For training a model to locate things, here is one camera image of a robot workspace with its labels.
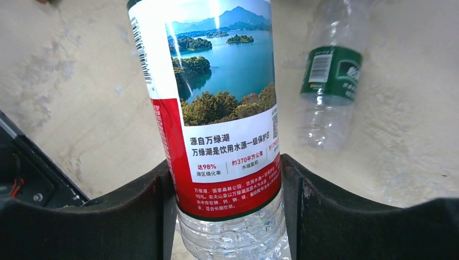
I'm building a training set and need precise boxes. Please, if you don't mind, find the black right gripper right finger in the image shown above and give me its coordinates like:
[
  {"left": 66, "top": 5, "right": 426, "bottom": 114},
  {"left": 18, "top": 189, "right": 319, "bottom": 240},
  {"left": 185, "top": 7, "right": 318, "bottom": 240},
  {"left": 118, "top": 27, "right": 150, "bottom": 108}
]
[{"left": 281, "top": 154, "right": 458, "bottom": 259}]

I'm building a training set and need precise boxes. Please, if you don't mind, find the dark green label bottle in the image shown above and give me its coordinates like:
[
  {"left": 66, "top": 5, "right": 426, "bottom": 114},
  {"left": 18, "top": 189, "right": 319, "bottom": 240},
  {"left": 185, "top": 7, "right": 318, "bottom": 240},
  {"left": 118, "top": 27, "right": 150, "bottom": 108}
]
[{"left": 298, "top": 1, "right": 372, "bottom": 151}]

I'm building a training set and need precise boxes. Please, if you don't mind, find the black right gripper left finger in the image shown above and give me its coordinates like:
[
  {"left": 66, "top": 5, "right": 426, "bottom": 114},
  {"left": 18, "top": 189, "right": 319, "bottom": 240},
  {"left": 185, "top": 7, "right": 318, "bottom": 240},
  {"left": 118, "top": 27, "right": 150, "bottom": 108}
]
[{"left": 1, "top": 161, "right": 176, "bottom": 259}]

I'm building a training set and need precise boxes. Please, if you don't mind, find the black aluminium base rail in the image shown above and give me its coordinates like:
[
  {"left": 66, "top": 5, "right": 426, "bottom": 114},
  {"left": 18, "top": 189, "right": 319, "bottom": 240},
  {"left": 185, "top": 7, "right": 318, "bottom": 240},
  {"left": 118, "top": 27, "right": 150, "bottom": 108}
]
[{"left": 1, "top": 112, "right": 90, "bottom": 209}]

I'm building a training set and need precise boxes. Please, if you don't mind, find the lake picture red label bottle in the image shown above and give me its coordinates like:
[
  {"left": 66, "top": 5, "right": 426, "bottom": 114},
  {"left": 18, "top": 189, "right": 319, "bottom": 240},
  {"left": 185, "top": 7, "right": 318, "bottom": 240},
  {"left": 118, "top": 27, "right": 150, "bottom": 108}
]
[{"left": 127, "top": 1, "right": 290, "bottom": 259}]

